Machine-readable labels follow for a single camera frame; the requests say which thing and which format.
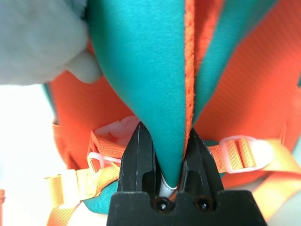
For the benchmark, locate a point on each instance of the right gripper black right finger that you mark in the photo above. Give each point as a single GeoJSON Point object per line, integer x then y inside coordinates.
{"type": "Point", "coordinates": [200, 169]}

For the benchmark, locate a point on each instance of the grey white plush charm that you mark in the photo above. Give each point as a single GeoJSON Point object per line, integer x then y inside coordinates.
{"type": "Point", "coordinates": [37, 37]}

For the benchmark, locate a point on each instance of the teal and orange backpack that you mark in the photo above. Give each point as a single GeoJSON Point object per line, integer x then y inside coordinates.
{"type": "Point", "coordinates": [152, 70]}

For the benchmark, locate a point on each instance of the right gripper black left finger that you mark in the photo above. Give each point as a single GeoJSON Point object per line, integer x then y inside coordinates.
{"type": "Point", "coordinates": [136, 162]}

